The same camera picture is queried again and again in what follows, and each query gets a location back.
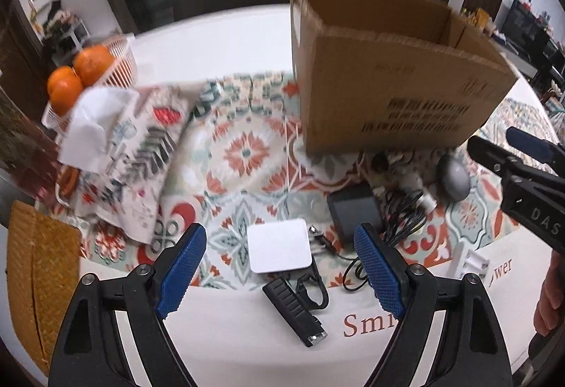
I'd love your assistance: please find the white square device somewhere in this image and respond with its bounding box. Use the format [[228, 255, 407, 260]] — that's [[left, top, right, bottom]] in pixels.
[[246, 218, 312, 274]]

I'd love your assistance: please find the brown cardboard box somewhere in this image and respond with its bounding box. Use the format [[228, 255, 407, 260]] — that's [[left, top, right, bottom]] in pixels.
[[289, 0, 521, 156]]

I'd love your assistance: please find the patterned fabric tissue cover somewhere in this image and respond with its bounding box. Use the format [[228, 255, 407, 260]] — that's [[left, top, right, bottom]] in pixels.
[[57, 82, 194, 245]]

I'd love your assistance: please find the floral patterned table mat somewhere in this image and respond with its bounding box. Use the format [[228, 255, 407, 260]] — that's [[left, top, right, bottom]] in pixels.
[[37, 70, 565, 296]]

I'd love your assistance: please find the black flashlight with strap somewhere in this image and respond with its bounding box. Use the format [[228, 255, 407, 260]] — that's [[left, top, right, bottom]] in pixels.
[[262, 273, 330, 346]]

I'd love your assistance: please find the white storage rack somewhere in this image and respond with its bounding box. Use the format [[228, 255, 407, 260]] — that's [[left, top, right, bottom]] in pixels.
[[43, 13, 90, 58]]

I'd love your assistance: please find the person's right hand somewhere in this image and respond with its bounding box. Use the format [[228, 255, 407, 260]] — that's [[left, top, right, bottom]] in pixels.
[[533, 253, 565, 328]]

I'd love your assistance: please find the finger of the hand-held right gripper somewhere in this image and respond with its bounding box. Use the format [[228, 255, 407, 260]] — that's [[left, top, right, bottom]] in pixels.
[[468, 134, 531, 190], [505, 126, 558, 165]]

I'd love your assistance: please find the dark red translucent container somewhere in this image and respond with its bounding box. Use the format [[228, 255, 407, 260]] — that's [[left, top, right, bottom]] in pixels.
[[0, 84, 60, 178]]

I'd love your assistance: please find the white plastic fruit basket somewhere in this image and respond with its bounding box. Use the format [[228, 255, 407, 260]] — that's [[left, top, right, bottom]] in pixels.
[[42, 34, 137, 131]]

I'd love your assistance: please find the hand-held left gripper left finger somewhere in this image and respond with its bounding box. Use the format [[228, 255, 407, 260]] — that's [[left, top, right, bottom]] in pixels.
[[48, 223, 207, 387]]

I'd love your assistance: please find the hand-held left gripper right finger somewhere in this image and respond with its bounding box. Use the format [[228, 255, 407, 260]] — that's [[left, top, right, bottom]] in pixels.
[[353, 223, 515, 387]]

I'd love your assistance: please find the white tissue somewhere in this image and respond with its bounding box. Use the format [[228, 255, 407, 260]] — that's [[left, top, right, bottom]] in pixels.
[[59, 88, 140, 172]]

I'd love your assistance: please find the black power adapter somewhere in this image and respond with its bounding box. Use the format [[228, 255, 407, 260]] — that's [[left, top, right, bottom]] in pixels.
[[326, 184, 383, 247]]

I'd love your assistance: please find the white plug adapter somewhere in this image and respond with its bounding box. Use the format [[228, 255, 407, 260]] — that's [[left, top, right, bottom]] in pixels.
[[398, 172, 439, 212]]

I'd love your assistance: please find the pile of oranges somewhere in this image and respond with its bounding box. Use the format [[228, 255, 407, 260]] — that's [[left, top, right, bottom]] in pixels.
[[47, 45, 115, 115]]

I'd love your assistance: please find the white battery charger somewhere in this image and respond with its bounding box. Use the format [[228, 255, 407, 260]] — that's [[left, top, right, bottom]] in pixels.
[[458, 249, 492, 282]]

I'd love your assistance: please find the black cable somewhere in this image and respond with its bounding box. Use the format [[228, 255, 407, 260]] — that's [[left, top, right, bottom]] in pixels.
[[309, 188, 435, 294]]

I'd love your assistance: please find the grey computer mouse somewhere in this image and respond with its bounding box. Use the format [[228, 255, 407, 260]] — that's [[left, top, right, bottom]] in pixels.
[[435, 154, 469, 203]]

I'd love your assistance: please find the woven straw placemat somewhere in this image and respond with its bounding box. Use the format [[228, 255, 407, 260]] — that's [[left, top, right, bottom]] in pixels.
[[6, 199, 83, 375]]

